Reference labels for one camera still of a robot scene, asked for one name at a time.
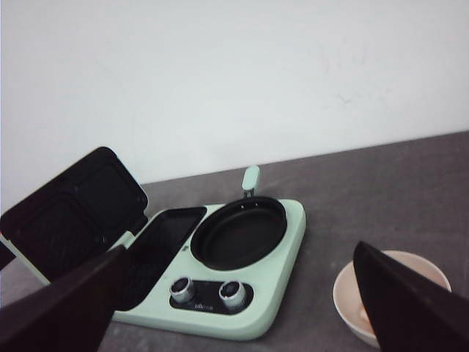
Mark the black round frying pan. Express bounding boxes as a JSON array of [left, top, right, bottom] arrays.
[[191, 165, 287, 271]]

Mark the left silver control knob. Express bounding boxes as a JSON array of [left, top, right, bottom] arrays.
[[169, 276, 195, 304]]

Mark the right silver control knob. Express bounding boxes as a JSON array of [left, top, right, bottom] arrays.
[[218, 280, 246, 309]]

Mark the mint green breakfast maker base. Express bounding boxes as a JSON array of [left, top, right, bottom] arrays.
[[3, 198, 307, 341]]

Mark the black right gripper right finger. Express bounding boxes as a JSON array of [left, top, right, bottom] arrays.
[[352, 241, 468, 351]]

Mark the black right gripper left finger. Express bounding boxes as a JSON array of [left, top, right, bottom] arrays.
[[1, 246, 125, 351]]

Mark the silver control knob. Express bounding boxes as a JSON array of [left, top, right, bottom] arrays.
[[218, 280, 246, 309], [169, 276, 195, 304]]

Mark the breakfast maker hinged lid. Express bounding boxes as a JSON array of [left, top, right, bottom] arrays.
[[1, 147, 148, 281]]

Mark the beige ribbed bowl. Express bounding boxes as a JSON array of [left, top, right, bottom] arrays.
[[332, 250, 452, 349]]

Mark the pale shrimp piece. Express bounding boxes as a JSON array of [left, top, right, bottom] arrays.
[[359, 306, 371, 325]]

